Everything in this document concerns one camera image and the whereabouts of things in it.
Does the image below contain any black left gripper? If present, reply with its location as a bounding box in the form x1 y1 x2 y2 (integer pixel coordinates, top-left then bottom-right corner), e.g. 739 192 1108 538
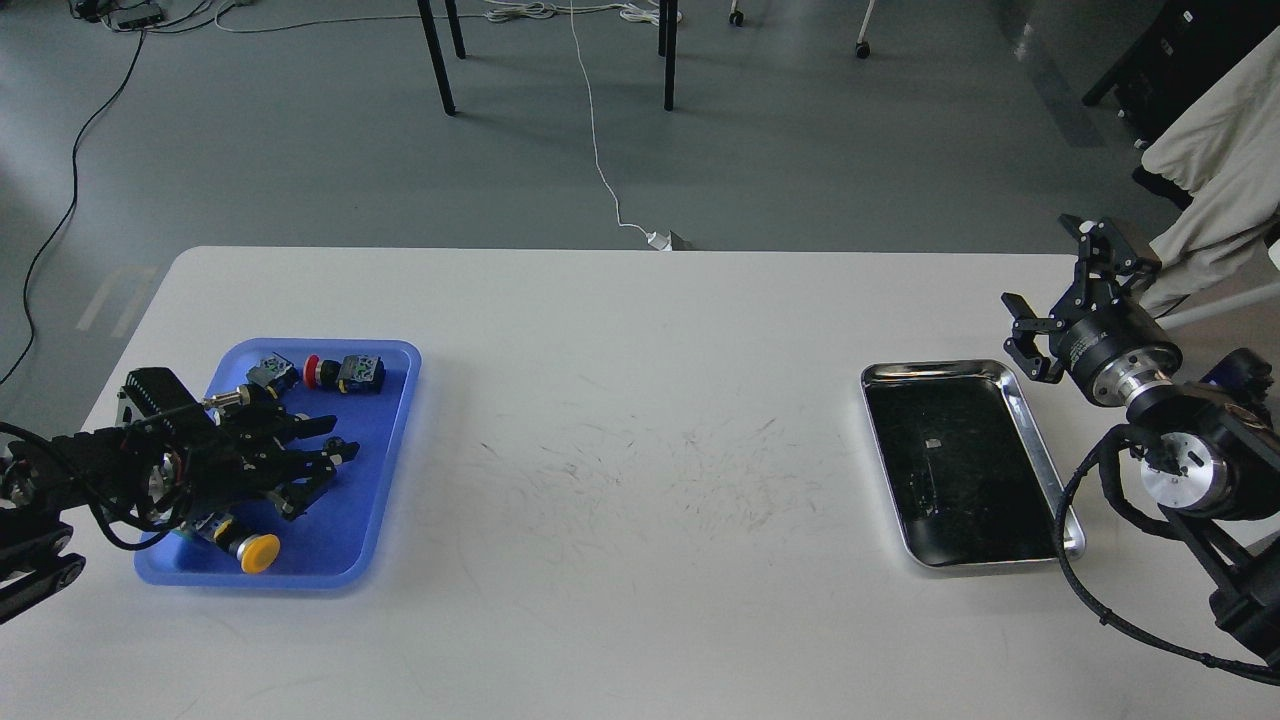
115 366 361 527

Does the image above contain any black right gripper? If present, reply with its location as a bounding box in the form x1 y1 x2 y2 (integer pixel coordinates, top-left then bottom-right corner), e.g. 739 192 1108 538
1001 214 1183 407

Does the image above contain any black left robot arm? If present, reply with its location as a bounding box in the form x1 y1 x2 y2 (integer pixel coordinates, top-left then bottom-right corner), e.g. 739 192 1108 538
1 366 360 620

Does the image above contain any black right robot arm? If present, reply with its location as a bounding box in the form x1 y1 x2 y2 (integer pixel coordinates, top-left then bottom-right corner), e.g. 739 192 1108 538
1001 214 1279 685

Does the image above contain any blue plastic tray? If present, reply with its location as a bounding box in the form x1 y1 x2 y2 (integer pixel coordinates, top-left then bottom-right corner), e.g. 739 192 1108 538
133 337 422 592

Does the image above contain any silver metal tray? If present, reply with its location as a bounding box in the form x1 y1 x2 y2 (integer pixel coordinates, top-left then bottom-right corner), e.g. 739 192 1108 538
860 359 1087 571

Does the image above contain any beige cloth cover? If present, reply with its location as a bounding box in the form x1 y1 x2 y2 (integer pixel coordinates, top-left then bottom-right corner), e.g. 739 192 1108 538
1139 29 1279 316

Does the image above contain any white power adapter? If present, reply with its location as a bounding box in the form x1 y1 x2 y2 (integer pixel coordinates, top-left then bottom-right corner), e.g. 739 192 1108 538
646 231 692 252

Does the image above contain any black table leg left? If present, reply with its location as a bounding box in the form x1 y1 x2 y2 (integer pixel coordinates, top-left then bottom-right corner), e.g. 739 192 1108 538
416 0 467 117

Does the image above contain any black table leg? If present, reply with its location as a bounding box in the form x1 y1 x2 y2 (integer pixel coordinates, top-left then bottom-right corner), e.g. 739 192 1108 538
416 0 467 117
657 0 678 111

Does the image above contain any black table leg right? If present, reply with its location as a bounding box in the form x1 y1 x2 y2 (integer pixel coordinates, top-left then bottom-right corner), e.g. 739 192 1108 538
657 0 678 111

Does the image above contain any green push button switch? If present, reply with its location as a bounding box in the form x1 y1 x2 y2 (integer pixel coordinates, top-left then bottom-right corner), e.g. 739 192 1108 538
244 354 300 398

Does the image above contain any red push button switch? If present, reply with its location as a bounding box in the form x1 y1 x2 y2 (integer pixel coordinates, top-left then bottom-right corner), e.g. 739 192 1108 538
301 354 387 395

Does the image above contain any yellow push button switch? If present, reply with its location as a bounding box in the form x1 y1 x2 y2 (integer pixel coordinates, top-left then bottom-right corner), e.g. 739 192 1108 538
177 511 282 575

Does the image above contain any black floor cable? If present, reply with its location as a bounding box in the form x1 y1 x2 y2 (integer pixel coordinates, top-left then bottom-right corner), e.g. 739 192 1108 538
0 0 230 386

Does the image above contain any white floor cable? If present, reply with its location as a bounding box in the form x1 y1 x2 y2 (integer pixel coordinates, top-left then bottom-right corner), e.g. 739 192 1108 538
483 0 684 246

